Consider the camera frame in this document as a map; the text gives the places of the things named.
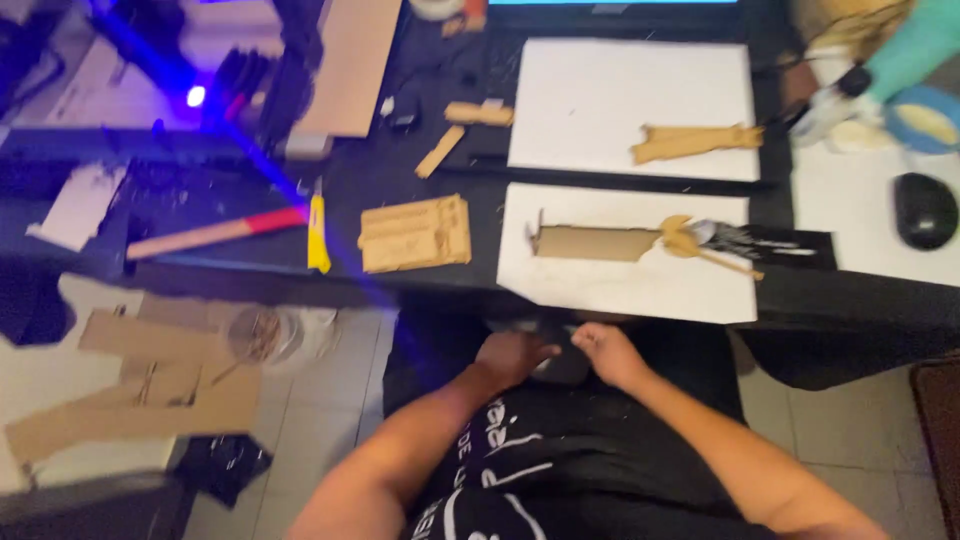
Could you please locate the person's left hand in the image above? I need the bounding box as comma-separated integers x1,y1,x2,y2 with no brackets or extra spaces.
474,330,562,392

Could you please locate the person's right hand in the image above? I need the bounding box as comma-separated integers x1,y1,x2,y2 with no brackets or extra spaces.
570,322,651,391

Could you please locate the dark phone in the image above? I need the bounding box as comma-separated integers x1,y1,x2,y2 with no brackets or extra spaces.
531,324,595,387

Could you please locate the white foam board with cutout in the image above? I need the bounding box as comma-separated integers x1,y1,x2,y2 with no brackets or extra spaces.
495,182,759,325

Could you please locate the rectangular brown cardboard strip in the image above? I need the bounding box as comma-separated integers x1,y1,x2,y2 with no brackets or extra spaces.
529,223,664,263

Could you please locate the person's black printed shirt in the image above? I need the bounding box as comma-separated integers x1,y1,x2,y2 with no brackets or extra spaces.
382,309,774,540

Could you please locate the small cardboard axe shape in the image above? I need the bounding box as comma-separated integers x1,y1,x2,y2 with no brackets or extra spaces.
660,214,765,282

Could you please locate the black paper with white streaks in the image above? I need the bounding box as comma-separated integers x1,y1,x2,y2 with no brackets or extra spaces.
701,221,839,272

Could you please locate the narrow cardboard strip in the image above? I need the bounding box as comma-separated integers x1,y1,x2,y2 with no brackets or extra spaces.
414,125,467,180

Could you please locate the long torn cardboard piece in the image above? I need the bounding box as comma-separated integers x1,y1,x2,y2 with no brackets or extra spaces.
630,123,765,166

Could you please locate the large white foam board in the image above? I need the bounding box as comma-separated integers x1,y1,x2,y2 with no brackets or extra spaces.
507,37,762,183

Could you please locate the short cardboard block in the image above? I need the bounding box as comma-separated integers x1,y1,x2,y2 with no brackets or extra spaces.
444,101,516,128

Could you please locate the yellow utility knife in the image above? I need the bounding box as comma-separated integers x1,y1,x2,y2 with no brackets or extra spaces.
306,178,333,275

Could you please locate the clear plastic container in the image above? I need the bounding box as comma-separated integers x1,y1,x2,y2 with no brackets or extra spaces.
226,304,340,376

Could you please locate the white desk mat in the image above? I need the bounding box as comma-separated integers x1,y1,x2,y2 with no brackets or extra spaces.
789,138,960,288

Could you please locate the glue bottle with black cap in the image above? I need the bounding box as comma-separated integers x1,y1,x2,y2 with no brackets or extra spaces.
789,66,875,147

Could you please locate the black plastic bag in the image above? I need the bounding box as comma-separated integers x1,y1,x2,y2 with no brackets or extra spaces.
174,433,274,511

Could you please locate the large leaning cardboard sheet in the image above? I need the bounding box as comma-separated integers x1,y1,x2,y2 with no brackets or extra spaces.
291,0,404,139

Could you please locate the white tape roll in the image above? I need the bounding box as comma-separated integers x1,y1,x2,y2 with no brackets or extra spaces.
408,0,466,22

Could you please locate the black computer mouse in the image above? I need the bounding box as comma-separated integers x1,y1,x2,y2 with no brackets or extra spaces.
893,172,960,252

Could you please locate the cardboard scraps heap on floor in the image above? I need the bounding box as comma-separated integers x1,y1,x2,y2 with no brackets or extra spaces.
3,294,264,468

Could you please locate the blue tape roll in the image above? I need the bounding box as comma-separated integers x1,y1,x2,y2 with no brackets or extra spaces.
883,84,960,156

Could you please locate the teal cloth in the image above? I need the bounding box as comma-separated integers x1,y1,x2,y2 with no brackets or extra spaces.
864,0,960,105

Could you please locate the white paper sheet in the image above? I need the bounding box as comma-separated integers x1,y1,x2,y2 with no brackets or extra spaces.
25,162,129,254

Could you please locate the hammer with red-tipped wooden handle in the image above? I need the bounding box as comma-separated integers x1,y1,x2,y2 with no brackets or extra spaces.
125,206,310,262

